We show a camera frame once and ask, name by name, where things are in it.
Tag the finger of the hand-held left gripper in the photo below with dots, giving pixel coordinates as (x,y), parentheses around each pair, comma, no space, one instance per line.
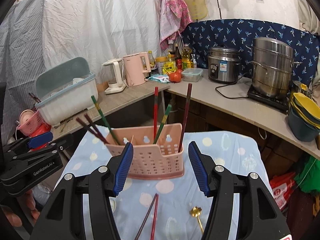
(40,140)
(63,142)

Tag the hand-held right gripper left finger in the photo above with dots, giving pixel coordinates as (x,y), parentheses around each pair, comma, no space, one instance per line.
(123,170)

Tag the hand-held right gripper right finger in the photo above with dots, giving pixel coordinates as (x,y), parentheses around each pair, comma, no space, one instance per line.
(198,170)

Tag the maroon chopstick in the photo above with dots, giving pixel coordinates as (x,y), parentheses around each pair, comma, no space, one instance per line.
(93,126)
(87,128)

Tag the pink perforated utensil basket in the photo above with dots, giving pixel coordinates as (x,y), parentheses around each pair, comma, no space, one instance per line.
(152,160)

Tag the green chopstick gold band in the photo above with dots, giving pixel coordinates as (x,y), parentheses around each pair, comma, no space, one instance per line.
(165,118)
(102,116)

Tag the brown chopstick gold band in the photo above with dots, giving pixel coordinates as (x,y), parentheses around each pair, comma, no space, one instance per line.
(186,110)

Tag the red chopstick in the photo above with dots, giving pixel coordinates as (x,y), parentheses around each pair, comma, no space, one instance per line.
(154,220)
(156,110)

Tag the person's left hand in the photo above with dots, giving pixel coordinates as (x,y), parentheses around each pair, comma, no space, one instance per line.
(31,202)

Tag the red plastic basin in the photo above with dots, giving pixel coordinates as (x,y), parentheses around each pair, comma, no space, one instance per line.
(41,130)

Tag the small pink plastic basket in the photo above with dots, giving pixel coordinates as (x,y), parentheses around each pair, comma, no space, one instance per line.
(30,123)

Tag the blue polka-dot tablecloth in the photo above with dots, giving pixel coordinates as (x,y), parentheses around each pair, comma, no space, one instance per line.
(225,150)

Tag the gold flower spoon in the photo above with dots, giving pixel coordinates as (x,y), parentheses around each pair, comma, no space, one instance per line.
(196,211)

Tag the white dish drainer teal lid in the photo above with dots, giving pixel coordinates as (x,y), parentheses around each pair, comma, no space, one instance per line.
(67,97)

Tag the dark purple chopstick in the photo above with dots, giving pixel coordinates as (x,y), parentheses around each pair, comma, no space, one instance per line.
(146,217)

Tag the grey kitchen counter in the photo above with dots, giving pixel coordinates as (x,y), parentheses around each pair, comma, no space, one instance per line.
(225,92)

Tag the glass electric kettle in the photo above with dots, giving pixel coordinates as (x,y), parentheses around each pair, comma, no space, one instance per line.
(113,77)

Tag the red plastic bag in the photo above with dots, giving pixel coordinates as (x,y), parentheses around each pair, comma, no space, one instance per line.
(283,190)

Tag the clear food container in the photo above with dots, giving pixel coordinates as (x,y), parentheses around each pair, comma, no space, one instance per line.
(192,75)

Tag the red tomato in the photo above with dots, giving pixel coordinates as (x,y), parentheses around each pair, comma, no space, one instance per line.
(175,77)

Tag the black induction cooker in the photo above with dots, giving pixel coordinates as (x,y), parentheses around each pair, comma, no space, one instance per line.
(267,101)

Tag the wet wipes packet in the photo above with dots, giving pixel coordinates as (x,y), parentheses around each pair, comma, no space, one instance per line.
(158,78)

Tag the pink electric kettle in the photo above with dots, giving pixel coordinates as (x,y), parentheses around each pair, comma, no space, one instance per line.
(135,70)

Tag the silver rice cooker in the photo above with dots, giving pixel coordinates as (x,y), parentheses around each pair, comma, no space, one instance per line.
(223,65)

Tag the green plastic bag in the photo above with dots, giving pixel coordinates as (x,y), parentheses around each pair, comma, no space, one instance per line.
(308,175)

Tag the yellow cooking oil bottle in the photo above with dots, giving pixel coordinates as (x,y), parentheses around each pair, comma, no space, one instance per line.
(187,57)

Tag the small oil bottle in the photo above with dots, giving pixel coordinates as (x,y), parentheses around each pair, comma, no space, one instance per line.
(151,60)

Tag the dark sauce bottle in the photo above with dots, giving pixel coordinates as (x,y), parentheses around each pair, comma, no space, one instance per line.
(178,57)

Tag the stack of yellow-blue bowls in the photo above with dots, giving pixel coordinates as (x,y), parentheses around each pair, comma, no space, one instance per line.
(302,120)

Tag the white wrinkled sheet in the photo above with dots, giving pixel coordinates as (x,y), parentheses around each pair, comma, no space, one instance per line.
(87,25)

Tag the stainless steel steamer pot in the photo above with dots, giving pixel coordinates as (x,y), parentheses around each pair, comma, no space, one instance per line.
(271,67)

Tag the blue floral cloth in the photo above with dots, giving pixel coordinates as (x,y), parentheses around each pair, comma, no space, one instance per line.
(225,35)

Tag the pink floral apron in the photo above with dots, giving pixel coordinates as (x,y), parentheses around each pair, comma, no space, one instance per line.
(172,12)

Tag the yellow hanging cutting board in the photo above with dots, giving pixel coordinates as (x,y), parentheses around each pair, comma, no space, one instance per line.
(196,5)

